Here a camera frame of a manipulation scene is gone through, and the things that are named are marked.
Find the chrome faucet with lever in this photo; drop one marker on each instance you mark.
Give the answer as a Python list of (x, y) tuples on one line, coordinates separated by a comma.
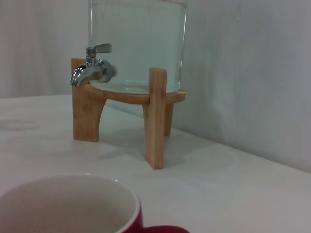
[(94, 69)]

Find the wooden dispenser stand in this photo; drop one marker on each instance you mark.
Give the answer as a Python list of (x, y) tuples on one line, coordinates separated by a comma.
[(155, 116)]

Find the red ceramic cup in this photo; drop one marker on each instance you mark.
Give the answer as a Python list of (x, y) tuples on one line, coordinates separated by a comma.
[(60, 206)]

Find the clear glass water dispenser jar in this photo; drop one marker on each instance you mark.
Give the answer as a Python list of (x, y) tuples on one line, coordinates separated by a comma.
[(138, 48)]

